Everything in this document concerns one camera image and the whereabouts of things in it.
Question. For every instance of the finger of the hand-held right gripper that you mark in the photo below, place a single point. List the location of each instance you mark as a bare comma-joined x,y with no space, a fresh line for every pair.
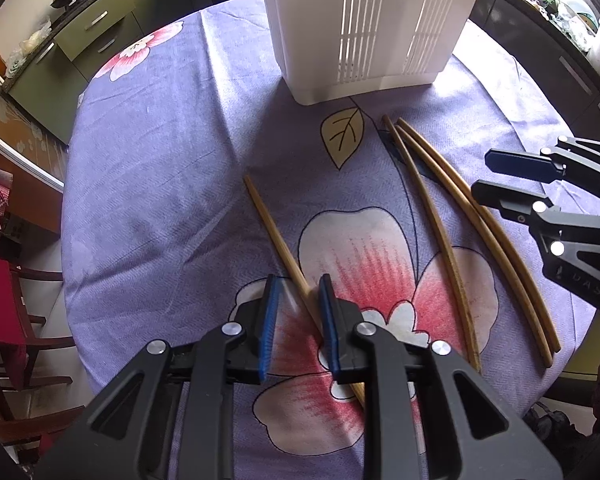
520,165
500,197

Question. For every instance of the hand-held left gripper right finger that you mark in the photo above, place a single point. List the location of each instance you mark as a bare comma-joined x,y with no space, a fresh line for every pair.
330,330

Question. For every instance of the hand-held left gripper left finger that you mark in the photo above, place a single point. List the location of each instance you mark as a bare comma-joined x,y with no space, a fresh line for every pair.
271,330

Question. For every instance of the wooden chopstick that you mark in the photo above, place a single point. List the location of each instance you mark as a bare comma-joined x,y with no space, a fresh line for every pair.
504,275
275,235
432,220
522,275

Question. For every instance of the white plastic utensil holder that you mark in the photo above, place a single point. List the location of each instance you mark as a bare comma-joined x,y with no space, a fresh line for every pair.
305,35

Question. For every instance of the dark base cabinets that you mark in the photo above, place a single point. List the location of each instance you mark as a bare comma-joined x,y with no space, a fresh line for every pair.
555,70

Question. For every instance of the white dishes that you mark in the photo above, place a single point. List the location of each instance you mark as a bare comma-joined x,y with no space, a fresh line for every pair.
577,15

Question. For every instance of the purple floral tablecloth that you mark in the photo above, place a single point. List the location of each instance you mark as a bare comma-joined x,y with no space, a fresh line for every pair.
155,185

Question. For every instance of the dark bag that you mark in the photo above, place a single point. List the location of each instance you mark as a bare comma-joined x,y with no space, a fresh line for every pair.
555,422

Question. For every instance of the red wooden chair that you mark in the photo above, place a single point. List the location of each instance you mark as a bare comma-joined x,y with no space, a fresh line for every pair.
2,305

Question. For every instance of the green base cabinets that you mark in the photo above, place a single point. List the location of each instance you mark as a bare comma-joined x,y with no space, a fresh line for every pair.
105,35

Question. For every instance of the white plastic bags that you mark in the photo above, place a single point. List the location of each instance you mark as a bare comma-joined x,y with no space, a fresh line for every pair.
30,42

